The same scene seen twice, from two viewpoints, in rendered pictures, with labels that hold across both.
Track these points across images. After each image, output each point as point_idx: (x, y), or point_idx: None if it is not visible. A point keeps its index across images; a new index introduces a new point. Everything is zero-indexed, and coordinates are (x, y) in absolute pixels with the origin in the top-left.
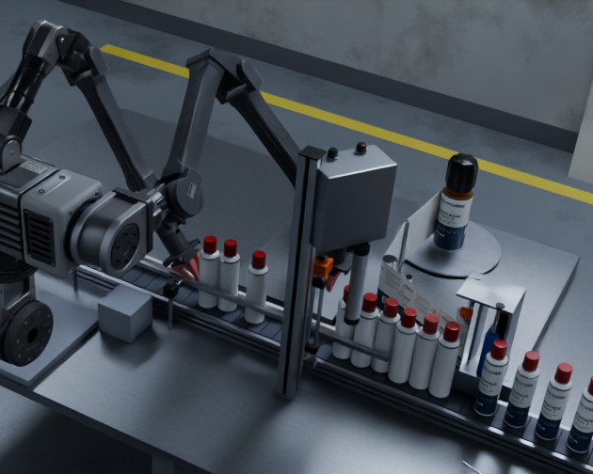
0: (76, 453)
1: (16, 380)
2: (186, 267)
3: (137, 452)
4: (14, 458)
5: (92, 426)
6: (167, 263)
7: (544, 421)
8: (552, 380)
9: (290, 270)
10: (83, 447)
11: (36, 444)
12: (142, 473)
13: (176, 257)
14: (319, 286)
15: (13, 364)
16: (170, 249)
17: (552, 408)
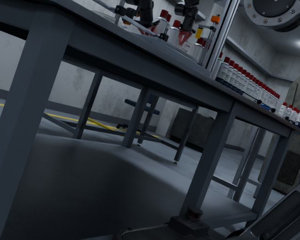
0: (55, 198)
1: (205, 73)
2: (142, 31)
3: (68, 187)
4: (43, 214)
5: (212, 103)
6: (153, 23)
7: (231, 86)
8: (235, 69)
9: (230, 15)
10: (50, 195)
11: (33, 203)
12: (88, 193)
13: (156, 19)
14: (215, 30)
15: (298, 25)
16: (151, 15)
17: (234, 80)
